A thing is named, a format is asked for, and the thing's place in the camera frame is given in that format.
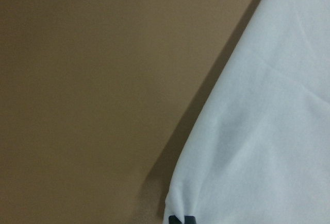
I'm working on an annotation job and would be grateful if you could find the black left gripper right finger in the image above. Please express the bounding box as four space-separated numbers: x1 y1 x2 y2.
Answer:
184 216 195 224

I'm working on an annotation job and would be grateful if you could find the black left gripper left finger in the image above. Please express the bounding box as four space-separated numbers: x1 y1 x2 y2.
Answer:
168 215 182 224

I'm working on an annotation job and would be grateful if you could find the light blue t-shirt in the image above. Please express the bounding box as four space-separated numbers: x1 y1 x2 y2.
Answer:
163 0 329 223

